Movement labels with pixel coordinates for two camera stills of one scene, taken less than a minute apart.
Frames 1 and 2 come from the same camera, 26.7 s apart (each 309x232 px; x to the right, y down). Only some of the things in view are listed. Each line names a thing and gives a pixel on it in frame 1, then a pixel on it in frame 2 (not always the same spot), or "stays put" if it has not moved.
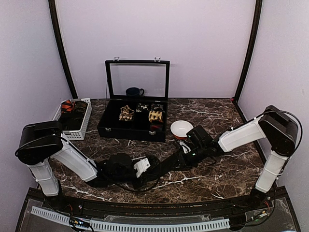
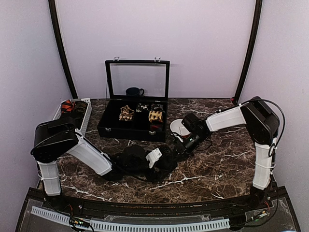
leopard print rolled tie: (126, 113) stays put
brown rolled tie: (80, 106) stays put
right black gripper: (185, 163) → (182, 149)
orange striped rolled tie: (67, 106) stays put
